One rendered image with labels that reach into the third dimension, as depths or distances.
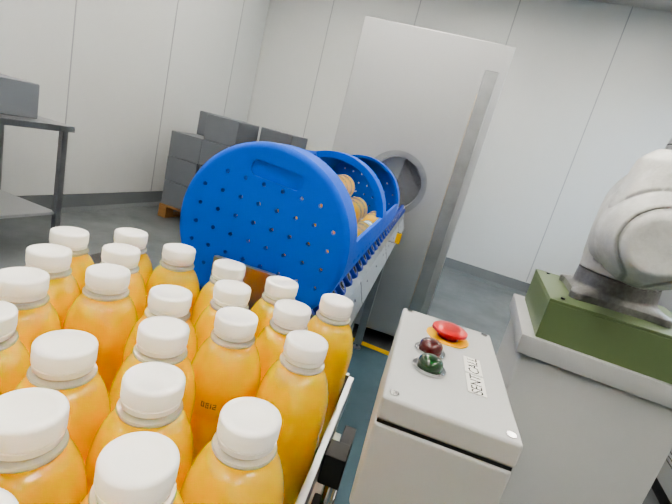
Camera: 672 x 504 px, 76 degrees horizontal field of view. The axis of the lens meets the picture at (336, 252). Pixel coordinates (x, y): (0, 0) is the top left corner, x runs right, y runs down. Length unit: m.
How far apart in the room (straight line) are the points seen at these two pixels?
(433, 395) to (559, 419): 0.67
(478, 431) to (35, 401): 0.27
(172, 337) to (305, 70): 6.22
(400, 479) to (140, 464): 0.19
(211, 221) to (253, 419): 0.46
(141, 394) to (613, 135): 5.83
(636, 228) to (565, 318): 0.25
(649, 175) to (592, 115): 5.14
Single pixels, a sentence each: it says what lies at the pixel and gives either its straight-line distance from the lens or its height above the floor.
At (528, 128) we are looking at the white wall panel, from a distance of 5.84.
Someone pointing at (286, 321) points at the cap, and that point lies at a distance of 0.44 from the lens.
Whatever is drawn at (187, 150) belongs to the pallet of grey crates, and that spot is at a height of 0.77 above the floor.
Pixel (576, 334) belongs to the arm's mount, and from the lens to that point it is 0.93.
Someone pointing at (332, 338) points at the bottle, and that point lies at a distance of 0.49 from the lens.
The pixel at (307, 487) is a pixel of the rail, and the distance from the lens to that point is 0.41.
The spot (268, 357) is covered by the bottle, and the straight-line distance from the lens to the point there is 0.45.
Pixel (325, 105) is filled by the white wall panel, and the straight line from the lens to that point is 6.29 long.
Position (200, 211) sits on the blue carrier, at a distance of 0.71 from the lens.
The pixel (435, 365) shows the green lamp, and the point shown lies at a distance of 0.37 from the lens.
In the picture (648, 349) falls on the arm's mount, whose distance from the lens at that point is 0.96.
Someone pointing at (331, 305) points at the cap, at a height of 1.09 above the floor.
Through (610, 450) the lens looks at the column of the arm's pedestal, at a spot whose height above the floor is 0.84.
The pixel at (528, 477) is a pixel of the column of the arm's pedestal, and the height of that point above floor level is 0.71.
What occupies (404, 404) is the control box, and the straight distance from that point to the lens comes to 0.32.
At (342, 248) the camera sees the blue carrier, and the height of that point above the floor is 1.11.
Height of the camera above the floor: 1.26
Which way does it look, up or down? 14 degrees down
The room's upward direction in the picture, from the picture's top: 15 degrees clockwise
